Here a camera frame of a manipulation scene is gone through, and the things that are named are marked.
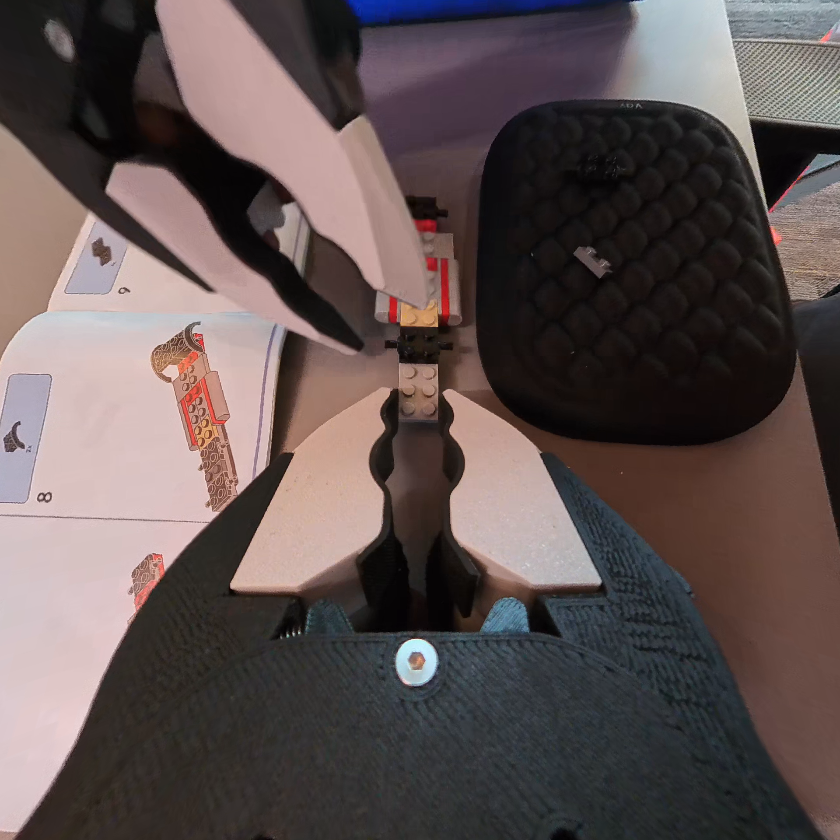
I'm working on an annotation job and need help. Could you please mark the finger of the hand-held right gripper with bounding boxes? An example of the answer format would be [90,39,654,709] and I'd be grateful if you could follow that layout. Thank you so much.
[105,131,366,357]
[156,0,429,311]

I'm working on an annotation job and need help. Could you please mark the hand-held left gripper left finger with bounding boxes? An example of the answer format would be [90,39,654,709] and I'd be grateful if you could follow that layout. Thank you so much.
[230,386,411,631]

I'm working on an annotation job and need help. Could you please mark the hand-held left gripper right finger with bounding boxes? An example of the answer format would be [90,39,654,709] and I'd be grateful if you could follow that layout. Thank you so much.
[427,388,603,624]

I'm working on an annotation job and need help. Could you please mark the light grey lego piece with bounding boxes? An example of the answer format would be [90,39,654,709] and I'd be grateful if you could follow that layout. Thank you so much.
[248,182,315,277]

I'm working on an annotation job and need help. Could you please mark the grey red lego model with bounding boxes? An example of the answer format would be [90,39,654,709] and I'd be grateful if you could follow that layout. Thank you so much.
[374,194,468,424]

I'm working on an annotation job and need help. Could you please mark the large blue plastic bin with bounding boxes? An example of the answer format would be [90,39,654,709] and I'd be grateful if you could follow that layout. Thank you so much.
[348,0,631,27]

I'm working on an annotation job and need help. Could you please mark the lego instruction booklet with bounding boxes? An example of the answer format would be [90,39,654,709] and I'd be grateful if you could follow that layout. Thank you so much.
[0,213,290,837]

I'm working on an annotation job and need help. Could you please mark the small black lego piece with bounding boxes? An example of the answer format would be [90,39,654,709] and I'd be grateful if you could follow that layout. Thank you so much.
[576,152,634,179]

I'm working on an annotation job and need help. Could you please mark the black quilted case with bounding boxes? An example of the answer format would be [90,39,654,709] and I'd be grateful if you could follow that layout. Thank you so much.
[476,98,798,447]

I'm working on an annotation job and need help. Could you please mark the grey mesh office chair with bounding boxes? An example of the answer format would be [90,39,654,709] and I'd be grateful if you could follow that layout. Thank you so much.
[731,38,840,126]

